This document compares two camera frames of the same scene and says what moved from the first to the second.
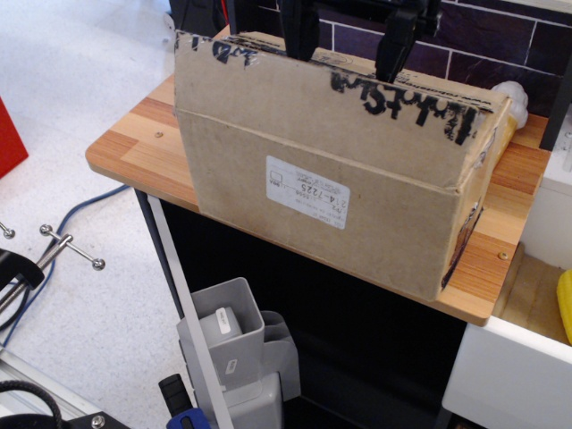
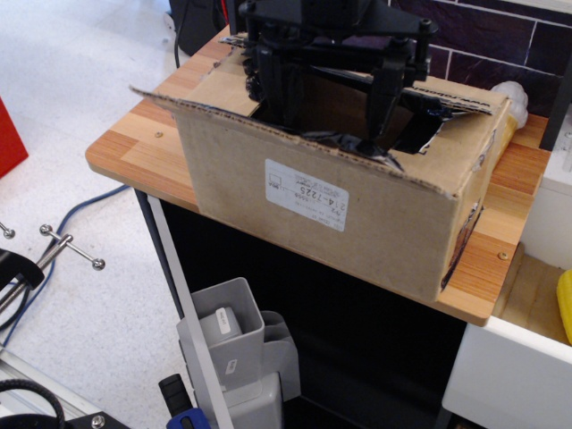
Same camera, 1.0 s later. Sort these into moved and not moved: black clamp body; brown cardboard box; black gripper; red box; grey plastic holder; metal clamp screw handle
Moved: brown cardboard box; black gripper
Not moved: red box; grey plastic holder; black clamp body; metal clamp screw handle
